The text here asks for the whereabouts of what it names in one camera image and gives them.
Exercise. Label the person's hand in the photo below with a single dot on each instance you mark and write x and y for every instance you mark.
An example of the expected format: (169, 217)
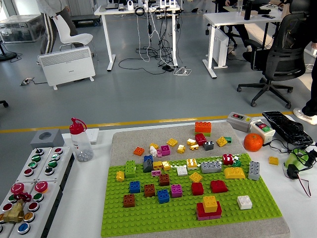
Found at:
(55, 17)

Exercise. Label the long red brick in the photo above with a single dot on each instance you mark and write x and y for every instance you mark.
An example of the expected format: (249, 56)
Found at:
(200, 209)

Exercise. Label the large yellow square brick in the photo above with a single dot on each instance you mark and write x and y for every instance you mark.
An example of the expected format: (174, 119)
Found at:
(210, 204)

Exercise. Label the green studded baseplate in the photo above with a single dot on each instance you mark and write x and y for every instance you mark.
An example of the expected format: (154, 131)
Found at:
(116, 218)

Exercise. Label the person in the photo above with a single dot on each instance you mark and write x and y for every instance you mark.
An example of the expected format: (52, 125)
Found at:
(244, 32)
(47, 32)
(312, 104)

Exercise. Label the white plastic chair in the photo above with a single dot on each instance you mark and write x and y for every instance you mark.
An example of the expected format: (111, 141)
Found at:
(74, 38)

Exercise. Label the black flat trolley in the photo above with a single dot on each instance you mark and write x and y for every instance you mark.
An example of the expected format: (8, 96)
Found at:
(85, 19)

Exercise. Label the transparent storage case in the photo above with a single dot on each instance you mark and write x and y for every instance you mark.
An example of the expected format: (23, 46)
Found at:
(22, 27)

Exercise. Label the white panel heater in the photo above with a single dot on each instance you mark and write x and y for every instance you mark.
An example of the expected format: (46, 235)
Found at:
(67, 67)

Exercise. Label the black fan stand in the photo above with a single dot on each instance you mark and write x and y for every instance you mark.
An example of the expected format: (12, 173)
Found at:
(6, 55)

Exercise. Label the grey floor socket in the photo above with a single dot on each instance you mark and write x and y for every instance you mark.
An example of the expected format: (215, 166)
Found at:
(26, 81)

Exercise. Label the black chair caster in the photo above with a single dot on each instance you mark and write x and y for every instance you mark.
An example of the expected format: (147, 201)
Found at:
(4, 103)

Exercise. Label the grey block with round hole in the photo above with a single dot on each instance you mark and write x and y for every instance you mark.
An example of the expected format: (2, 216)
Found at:
(53, 141)

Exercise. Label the black power strip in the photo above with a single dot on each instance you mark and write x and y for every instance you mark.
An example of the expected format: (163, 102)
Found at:
(168, 68)

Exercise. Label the clear bottle with red cap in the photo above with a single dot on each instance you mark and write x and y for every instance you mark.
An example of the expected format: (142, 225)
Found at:
(80, 143)

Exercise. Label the grey felt mat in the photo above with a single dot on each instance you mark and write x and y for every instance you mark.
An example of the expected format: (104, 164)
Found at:
(138, 135)

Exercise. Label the grey four-button control box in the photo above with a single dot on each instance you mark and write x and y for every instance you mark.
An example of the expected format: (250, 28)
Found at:
(62, 163)
(24, 177)

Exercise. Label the small orange brick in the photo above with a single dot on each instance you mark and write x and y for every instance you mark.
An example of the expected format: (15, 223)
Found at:
(139, 151)

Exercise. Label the small white brick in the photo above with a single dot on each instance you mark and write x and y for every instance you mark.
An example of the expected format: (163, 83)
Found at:
(153, 151)

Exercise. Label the white panel under desk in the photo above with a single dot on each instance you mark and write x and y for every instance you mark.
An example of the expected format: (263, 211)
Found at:
(220, 49)

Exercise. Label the blue square brick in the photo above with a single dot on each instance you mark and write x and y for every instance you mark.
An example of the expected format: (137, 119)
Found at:
(135, 187)
(163, 196)
(148, 158)

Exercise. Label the small pink brick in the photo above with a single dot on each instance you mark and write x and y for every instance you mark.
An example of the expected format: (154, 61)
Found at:
(159, 153)

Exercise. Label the flat yellow square brick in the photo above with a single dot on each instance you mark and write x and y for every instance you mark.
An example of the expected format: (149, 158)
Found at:
(172, 142)
(196, 177)
(222, 141)

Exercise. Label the upturned magenta brick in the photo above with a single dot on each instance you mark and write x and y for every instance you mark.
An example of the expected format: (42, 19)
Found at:
(165, 150)

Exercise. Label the dark grey slope brick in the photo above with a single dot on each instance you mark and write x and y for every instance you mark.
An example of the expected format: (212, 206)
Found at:
(148, 166)

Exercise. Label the white office desk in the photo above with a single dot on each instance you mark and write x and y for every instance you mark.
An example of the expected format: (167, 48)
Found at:
(235, 17)

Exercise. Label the grey box with mushroom button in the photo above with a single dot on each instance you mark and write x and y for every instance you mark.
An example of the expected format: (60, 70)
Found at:
(5, 196)
(47, 200)

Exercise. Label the pale yellow small brick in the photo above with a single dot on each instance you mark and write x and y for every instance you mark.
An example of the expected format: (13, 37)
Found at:
(191, 141)

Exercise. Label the long orange brick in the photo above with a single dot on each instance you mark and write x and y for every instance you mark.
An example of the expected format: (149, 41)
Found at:
(203, 127)

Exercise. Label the flat pink brick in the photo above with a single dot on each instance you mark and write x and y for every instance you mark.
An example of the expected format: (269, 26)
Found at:
(156, 173)

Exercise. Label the long lime green brick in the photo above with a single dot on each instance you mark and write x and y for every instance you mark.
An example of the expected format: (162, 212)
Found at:
(203, 134)

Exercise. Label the dark red square brick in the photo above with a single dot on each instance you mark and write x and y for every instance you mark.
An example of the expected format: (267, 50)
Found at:
(200, 139)

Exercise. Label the black bottle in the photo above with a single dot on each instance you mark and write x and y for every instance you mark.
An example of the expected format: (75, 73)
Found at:
(247, 11)

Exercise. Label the brown square brick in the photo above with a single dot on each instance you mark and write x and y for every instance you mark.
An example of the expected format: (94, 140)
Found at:
(129, 200)
(149, 191)
(164, 180)

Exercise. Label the flat white brick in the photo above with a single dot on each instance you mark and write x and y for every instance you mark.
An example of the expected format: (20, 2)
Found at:
(182, 171)

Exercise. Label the grey brick with white studs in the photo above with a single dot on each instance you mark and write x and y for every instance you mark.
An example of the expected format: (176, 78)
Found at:
(208, 145)

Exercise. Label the yellow and white brick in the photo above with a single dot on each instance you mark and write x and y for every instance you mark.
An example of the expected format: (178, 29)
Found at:
(192, 164)

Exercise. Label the magenta square brick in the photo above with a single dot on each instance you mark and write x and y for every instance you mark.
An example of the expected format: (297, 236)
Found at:
(176, 191)

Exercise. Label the black phone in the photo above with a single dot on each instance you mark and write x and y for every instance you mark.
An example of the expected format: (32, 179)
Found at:
(268, 16)

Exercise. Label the long grey brick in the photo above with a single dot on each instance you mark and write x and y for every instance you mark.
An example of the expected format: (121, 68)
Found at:
(211, 167)

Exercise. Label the red brick with white studs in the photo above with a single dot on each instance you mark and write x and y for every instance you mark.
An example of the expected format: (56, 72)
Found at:
(228, 159)

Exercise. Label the black mesh office chair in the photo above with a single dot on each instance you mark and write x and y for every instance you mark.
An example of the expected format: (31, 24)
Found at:
(280, 62)

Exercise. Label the small dark green brick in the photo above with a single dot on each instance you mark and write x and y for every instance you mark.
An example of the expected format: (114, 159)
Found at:
(237, 163)

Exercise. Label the orange fruit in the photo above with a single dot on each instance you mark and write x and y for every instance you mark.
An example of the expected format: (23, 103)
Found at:
(253, 142)

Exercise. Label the red rounded brick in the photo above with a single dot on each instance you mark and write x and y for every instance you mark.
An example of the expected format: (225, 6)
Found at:
(219, 186)

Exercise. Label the yellow curved long brick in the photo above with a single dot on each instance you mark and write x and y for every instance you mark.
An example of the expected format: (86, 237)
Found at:
(234, 173)

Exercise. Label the long magenta brick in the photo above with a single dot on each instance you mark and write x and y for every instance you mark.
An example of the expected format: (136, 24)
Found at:
(209, 218)

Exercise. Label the black keyboard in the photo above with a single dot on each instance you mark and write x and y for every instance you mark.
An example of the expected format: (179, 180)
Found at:
(284, 126)

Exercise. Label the white square brick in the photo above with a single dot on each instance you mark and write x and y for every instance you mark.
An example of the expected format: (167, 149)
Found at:
(244, 202)

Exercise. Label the white desk camera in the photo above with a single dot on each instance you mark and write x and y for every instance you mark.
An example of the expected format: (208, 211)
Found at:
(130, 5)

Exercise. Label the grey switch box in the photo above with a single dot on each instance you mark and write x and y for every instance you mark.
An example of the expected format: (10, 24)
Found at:
(239, 122)

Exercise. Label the white red-green switch box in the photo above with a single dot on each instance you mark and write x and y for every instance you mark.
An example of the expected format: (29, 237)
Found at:
(262, 127)

